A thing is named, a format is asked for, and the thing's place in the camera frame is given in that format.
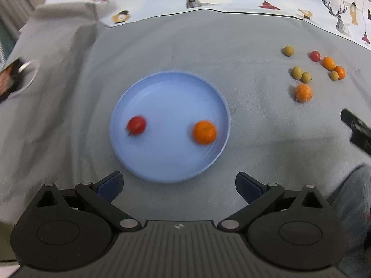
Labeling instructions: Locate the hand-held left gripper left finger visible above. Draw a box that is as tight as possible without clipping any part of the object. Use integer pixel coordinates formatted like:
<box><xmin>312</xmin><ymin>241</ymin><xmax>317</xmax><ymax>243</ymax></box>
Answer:
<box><xmin>34</xmin><ymin>171</ymin><xmax>142</xmax><ymax>233</ymax></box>

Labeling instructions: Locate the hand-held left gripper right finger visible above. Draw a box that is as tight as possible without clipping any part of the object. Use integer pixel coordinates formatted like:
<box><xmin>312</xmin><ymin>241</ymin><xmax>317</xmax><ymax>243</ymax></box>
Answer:
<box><xmin>217</xmin><ymin>172</ymin><xmax>329</xmax><ymax>233</ymax></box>

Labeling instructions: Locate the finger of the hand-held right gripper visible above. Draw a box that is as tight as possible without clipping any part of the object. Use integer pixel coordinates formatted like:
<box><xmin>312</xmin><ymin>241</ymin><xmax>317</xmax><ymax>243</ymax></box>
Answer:
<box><xmin>340</xmin><ymin>108</ymin><xmax>371</xmax><ymax>155</ymax></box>

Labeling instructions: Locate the light blue plate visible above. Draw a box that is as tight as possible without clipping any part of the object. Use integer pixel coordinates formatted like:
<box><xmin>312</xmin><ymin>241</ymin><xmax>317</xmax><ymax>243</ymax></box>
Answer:
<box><xmin>109</xmin><ymin>70</ymin><xmax>231</xmax><ymax>183</ymax></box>

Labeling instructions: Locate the person's grey trouser leg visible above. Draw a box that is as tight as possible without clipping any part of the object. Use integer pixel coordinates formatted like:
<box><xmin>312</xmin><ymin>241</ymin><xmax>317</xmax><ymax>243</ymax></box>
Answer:
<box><xmin>327</xmin><ymin>164</ymin><xmax>371</xmax><ymax>278</ymax></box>

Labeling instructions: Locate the grey cloth cover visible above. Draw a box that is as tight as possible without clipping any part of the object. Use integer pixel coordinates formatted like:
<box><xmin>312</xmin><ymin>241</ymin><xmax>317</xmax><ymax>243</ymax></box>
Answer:
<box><xmin>0</xmin><ymin>2</ymin><xmax>371</xmax><ymax>226</ymax></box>

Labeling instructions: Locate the smartphone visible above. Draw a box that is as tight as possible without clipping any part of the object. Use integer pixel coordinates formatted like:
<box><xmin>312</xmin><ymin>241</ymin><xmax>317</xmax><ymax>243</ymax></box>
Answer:
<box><xmin>0</xmin><ymin>59</ymin><xmax>25</xmax><ymax>102</ymax></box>

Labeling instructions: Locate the grey curtain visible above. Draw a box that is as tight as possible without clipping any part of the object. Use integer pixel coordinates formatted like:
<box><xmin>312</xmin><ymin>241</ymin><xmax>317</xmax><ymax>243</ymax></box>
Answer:
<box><xmin>0</xmin><ymin>0</ymin><xmax>44</xmax><ymax>35</ymax></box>

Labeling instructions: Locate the white charging cable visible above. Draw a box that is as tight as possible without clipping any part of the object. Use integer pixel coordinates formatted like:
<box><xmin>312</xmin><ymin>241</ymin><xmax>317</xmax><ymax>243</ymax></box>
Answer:
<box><xmin>12</xmin><ymin>59</ymin><xmax>40</xmax><ymax>95</ymax></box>

